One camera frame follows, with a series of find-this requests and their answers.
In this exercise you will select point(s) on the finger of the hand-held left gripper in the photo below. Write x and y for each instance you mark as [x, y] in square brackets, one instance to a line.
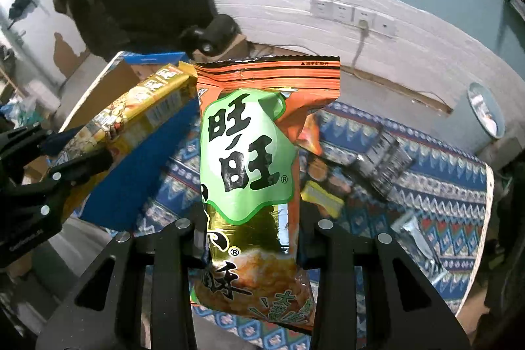
[78, 171]
[24, 147]

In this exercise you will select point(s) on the dark brown snack packet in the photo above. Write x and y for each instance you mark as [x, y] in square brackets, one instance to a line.
[328, 173]

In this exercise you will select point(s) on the orange bag with green label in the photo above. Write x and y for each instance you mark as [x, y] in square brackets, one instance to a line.
[246, 153]

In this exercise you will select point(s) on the small yellow packet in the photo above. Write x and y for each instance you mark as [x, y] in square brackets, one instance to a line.
[322, 198]

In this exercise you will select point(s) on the pile of plastic bags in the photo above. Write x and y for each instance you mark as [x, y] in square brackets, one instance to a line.
[24, 100]

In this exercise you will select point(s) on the black chair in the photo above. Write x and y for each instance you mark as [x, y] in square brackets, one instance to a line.
[508, 231]

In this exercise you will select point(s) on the light blue trash bin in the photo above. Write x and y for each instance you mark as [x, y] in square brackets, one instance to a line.
[486, 112]

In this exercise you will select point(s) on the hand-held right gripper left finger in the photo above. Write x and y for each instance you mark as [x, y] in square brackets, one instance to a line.
[176, 245]

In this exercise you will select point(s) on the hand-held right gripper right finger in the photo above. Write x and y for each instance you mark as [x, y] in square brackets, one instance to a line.
[332, 247]

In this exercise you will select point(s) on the orange yellow snack packet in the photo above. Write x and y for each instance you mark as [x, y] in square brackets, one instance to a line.
[311, 136]

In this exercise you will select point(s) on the blue cardboard box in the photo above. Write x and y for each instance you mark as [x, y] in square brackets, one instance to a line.
[135, 186]

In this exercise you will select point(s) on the blue patterned tablecloth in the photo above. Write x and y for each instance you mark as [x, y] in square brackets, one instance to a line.
[430, 186]

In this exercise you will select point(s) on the silver foil packet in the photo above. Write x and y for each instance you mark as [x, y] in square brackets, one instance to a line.
[418, 243]

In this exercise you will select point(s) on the black silver snack packet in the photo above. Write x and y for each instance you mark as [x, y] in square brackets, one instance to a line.
[381, 161]

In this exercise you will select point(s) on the white wall socket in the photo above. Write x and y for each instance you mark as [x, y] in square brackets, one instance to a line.
[367, 14]
[343, 12]
[322, 8]
[385, 26]

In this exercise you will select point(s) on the long yellow snack packet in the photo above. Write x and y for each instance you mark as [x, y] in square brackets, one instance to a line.
[135, 116]

